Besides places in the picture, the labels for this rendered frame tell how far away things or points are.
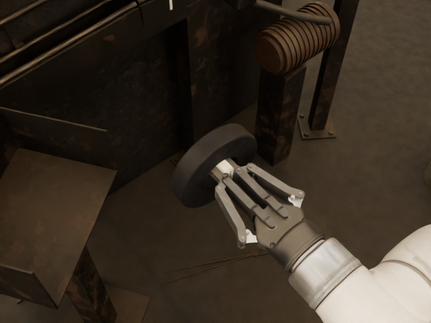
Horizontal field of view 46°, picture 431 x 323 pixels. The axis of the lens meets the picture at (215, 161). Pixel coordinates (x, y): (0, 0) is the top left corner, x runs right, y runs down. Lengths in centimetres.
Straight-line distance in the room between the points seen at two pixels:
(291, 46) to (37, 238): 77
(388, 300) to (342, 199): 100
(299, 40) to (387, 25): 101
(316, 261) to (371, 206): 100
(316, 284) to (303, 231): 7
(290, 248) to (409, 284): 16
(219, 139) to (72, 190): 32
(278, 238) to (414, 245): 19
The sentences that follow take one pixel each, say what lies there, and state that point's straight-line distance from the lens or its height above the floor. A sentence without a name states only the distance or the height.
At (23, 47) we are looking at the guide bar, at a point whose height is 68.
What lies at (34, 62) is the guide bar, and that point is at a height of 69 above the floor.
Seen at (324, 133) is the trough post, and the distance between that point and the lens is 179.
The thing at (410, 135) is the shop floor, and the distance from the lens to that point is 188.
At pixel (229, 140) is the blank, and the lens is 74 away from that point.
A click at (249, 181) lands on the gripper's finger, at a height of 73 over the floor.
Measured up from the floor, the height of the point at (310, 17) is 56.
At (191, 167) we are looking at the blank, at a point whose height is 76.
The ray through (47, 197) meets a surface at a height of 60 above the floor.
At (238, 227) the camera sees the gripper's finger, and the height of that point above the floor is 73.
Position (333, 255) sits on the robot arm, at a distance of 68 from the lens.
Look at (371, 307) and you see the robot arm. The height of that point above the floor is 76.
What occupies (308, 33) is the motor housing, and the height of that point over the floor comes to 52.
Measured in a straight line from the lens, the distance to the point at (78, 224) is 90.
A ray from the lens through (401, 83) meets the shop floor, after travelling 205.
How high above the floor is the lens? 136
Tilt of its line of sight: 54 degrees down
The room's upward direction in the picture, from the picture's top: straight up
